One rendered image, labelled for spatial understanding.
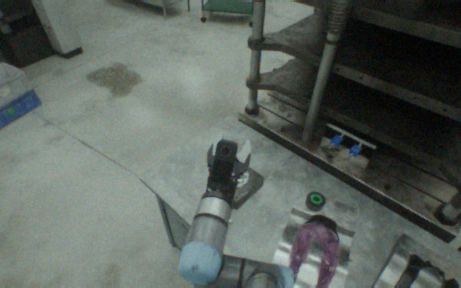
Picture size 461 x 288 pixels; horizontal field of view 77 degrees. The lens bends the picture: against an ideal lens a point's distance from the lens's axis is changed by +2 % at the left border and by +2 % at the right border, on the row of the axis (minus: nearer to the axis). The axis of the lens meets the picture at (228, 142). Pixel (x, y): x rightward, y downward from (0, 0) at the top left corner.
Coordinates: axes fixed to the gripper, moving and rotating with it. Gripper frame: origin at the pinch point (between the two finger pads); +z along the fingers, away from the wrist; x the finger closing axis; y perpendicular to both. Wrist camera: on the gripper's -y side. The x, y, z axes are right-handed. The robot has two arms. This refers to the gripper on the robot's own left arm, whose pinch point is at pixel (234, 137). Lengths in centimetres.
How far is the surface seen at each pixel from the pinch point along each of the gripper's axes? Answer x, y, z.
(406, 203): 86, 56, 42
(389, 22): 47, -12, 72
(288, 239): 29, 53, 5
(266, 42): 2, 17, 94
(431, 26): 59, -17, 65
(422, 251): 82, 49, 13
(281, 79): 16, 39, 100
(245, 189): 9, 58, 28
